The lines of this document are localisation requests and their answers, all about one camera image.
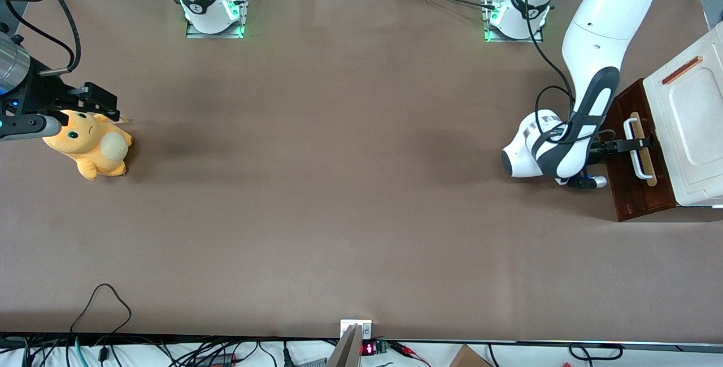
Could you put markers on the orange plush toy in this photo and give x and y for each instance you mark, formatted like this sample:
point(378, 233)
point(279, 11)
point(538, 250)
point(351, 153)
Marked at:
point(90, 147)

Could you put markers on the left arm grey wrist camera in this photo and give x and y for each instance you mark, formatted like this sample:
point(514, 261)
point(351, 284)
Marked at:
point(587, 181)

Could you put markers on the red digit display module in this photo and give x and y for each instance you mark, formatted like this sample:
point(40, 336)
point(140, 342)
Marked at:
point(368, 348)

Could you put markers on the brown cardboard box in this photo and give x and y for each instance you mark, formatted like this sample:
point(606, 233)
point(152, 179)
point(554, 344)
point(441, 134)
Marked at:
point(469, 358)

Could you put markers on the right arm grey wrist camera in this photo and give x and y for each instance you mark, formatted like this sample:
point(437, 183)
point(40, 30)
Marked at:
point(28, 127)

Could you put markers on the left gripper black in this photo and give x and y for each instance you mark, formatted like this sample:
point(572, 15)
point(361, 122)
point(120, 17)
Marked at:
point(611, 147)

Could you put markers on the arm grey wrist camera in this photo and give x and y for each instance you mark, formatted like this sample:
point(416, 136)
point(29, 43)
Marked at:
point(28, 127)
point(587, 181)

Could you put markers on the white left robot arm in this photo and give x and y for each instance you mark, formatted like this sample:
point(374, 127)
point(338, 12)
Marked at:
point(604, 28)

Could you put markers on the orange strip on white box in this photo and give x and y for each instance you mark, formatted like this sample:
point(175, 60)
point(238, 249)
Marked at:
point(682, 70)

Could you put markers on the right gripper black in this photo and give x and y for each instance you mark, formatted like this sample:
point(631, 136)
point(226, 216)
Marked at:
point(40, 96)

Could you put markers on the grey power strip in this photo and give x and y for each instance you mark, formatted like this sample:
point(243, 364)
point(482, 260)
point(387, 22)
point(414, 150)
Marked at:
point(310, 363)

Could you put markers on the black power adapter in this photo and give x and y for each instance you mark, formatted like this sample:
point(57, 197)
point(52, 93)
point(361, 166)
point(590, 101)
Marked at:
point(217, 361)

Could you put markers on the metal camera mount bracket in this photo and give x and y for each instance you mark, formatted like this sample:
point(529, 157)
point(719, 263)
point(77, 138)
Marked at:
point(353, 350)

